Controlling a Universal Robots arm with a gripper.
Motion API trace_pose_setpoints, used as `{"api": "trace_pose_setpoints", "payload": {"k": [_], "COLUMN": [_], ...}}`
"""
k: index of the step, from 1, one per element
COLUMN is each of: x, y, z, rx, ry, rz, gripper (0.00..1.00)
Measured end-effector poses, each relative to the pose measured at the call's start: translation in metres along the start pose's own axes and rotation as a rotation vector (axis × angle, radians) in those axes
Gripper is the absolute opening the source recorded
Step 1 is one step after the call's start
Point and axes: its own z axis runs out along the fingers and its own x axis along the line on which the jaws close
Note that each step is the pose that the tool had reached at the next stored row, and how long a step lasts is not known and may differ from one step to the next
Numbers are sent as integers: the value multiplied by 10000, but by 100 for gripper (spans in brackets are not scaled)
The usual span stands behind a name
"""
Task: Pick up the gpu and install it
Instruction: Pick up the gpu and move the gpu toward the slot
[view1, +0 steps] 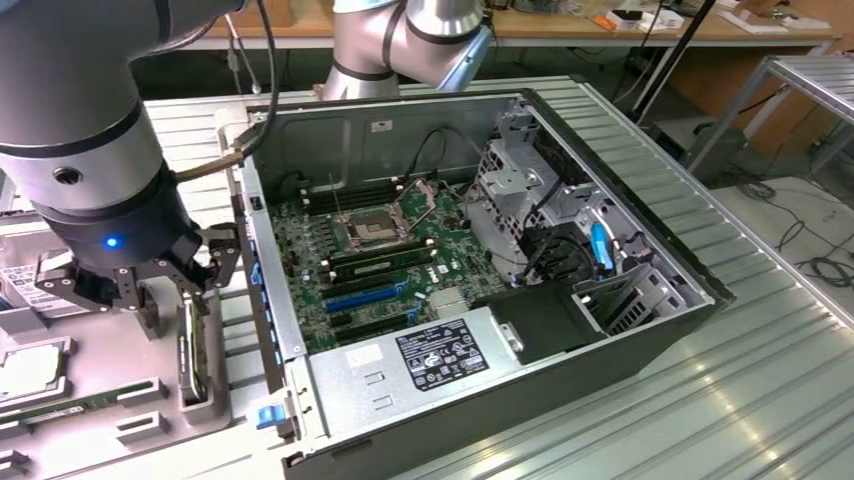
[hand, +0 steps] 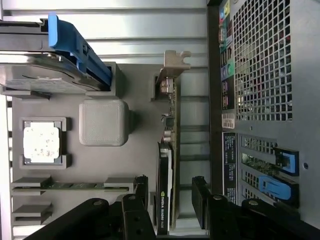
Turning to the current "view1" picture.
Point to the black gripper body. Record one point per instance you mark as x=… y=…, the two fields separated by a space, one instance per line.
x=120 y=235

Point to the Nvidia Quadro graphics card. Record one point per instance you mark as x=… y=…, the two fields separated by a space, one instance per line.
x=194 y=350

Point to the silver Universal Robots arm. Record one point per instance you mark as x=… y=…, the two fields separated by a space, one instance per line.
x=67 y=100

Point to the grey parts rack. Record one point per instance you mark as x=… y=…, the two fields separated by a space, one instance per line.
x=114 y=360

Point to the silver CPU chip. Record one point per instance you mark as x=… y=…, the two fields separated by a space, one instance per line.
x=27 y=372

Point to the thin metal locking lever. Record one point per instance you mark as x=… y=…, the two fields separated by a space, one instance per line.
x=339 y=200

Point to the green loose RAM stick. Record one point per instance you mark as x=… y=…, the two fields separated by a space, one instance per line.
x=67 y=406

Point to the CPU socket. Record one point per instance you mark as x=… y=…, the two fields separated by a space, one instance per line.
x=370 y=227

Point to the silver power supply unit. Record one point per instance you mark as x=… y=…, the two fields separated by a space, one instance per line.
x=374 y=365

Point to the silver socket cover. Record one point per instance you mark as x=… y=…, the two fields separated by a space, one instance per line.
x=417 y=200

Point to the silver chipset heatsink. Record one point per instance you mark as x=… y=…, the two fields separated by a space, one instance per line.
x=449 y=301

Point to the green Dell motherboard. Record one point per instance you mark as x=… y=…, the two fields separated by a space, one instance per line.
x=454 y=240

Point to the silver perforated drive cage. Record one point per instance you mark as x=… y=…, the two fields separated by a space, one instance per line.
x=514 y=182

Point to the black plastic air shroud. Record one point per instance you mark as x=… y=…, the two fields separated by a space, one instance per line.
x=534 y=325

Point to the open black PC case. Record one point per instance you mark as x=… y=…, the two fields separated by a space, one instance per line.
x=601 y=390

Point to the disk bay with white clips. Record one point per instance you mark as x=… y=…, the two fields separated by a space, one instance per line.
x=641 y=300

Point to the long wooden desk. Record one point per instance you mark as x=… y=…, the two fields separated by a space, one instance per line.
x=567 y=27

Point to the dark equipment box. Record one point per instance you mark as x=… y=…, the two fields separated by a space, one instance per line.
x=721 y=145

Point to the black stand pole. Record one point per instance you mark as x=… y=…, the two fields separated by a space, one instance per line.
x=674 y=55

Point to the white and orange box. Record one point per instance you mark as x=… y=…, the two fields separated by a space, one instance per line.
x=657 y=21

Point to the white flat paper box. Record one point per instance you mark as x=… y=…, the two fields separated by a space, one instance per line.
x=754 y=22

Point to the aluminium frame table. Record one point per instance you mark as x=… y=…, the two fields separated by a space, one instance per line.
x=821 y=80

